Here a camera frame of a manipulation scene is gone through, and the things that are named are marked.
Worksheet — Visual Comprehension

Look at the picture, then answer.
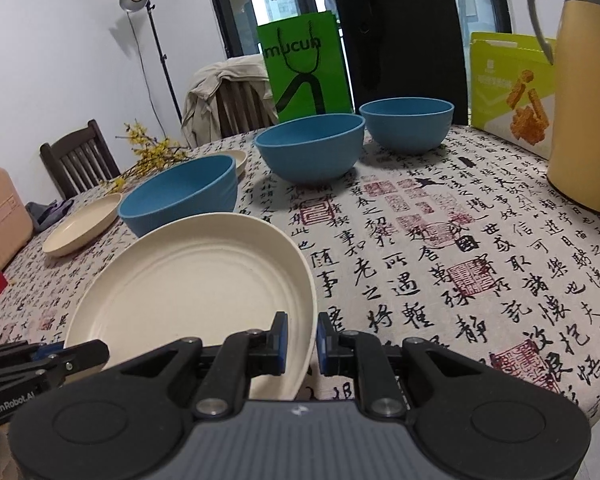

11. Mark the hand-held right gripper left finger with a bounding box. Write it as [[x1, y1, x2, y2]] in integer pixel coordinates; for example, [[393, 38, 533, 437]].
[[114, 311, 288, 420]]

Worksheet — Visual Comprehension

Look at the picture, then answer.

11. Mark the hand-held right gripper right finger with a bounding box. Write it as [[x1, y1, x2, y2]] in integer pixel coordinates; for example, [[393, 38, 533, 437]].
[[316, 312, 486, 420]]

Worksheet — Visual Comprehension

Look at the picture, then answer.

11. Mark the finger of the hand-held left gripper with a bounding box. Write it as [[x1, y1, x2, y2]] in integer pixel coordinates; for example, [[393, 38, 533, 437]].
[[27, 339, 111, 382], [0, 341, 66, 364]]

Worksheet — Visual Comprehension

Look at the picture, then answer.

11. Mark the blue bowl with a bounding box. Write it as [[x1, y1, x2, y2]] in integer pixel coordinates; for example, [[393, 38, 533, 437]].
[[358, 97, 455, 153], [254, 114, 366, 184], [118, 155, 238, 238]]

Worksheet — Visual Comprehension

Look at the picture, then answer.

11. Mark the pink hard suitcase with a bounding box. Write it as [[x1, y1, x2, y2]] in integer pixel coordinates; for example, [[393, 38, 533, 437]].
[[0, 167, 35, 273]]

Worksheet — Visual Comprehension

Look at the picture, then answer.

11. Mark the calligraphy print tablecloth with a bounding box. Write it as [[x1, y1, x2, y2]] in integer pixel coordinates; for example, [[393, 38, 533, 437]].
[[0, 122, 600, 441]]

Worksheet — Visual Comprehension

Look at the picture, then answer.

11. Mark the grey purple cloth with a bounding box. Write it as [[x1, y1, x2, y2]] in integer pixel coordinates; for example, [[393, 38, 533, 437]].
[[26, 199, 75, 233]]

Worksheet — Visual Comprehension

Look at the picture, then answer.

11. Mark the dark wooden chair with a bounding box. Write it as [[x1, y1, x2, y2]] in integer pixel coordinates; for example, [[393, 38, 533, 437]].
[[40, 119, 122, 200], [215, 77, 278, 140]]

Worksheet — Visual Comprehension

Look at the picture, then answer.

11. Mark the yellow flower branch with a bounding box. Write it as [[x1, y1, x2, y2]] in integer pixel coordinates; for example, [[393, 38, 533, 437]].
[[100, 119, 191, 195]]

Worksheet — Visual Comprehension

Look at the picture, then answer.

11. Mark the beige jacket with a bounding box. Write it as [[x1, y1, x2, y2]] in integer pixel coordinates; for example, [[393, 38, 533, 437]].
[[181, 54, 278, 148]]

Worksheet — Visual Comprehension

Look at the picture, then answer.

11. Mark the green paper bag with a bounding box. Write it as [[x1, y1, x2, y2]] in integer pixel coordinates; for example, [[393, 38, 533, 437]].
[[257, 10, 355, 123]]

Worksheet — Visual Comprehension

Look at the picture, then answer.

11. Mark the black paper bag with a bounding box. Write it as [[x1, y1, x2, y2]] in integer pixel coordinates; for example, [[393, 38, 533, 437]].
[[333, 0, 468, 126]]

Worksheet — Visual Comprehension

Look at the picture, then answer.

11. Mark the yellow-green snack box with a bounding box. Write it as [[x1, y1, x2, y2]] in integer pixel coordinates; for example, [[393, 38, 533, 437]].
[[469, 31, 558, 158]]

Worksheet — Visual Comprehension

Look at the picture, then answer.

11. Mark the black framed glass door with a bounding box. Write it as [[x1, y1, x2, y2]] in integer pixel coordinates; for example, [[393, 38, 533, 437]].
[[202, 0, 513, 61]]

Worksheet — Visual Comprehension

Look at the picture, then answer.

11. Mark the yellow thermos jug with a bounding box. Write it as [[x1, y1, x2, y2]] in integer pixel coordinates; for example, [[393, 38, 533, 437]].
[[526, 0, 600, 218]]

